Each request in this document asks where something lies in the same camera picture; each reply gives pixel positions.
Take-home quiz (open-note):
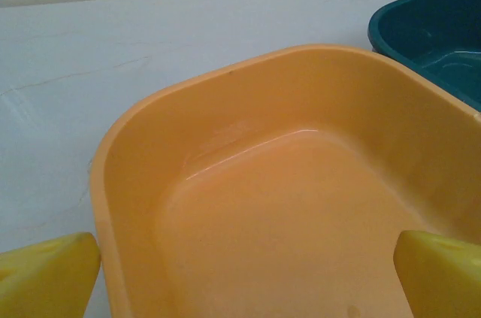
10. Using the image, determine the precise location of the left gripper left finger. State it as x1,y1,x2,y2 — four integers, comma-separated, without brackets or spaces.
0,232,101,318

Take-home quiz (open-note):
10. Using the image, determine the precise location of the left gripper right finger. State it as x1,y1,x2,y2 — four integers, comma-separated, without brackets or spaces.
393,230,481,318

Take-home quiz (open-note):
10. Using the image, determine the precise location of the orange plastic tray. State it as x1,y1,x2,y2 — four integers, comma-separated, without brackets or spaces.
89,43,481,318

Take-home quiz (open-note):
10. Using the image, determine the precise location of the teal plastic tray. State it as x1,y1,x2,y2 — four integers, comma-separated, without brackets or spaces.
367,0,481,113

